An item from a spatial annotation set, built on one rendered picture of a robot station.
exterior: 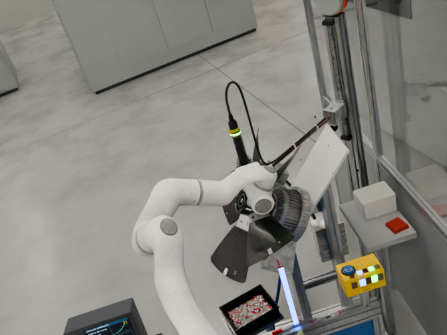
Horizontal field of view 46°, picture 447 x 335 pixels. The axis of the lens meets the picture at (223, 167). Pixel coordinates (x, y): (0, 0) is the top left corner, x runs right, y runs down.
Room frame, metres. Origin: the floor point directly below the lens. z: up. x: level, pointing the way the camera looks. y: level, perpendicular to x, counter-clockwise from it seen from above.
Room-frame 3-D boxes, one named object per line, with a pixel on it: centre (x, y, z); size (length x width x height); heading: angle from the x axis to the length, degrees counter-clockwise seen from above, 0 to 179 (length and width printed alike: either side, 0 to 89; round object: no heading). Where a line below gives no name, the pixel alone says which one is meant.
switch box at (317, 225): (2.05, -0.42, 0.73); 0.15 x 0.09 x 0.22; 91
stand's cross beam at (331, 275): (1.96, -0.30, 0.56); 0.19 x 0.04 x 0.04; 91
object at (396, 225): (1.84, -0.70, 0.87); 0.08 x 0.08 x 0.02; 11
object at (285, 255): (1.77, -0.12, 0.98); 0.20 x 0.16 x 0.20; 91
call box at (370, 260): (1.47, -0.39, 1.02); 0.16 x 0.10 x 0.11; 91
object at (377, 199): (2.02, -0.66, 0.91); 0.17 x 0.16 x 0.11; 91
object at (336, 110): (2.19, -0.59, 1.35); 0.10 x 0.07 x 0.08; 126
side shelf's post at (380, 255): (1.95, -0.63, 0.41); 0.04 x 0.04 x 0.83; 1
